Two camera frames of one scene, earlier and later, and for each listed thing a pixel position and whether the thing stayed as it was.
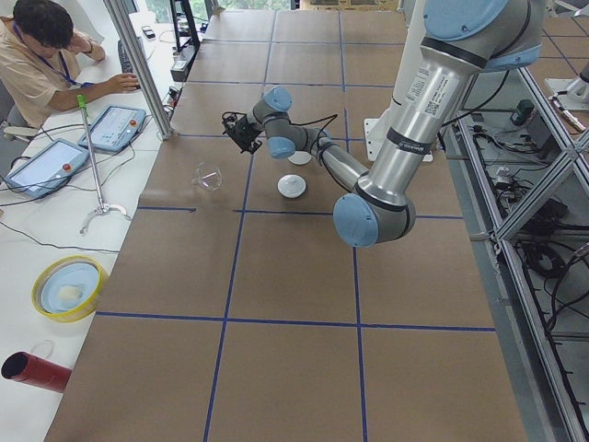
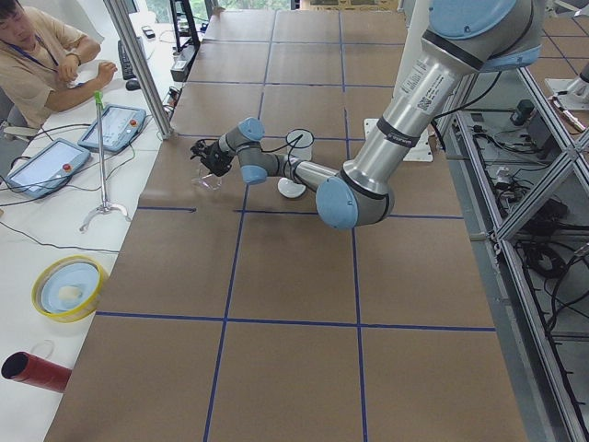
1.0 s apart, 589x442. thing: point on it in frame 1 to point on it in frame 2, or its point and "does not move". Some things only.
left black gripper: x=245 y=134 to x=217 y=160
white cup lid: x=292 y=185 does not move
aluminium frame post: x=117 y=11 does not move
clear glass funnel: x=207 y=176 does not move
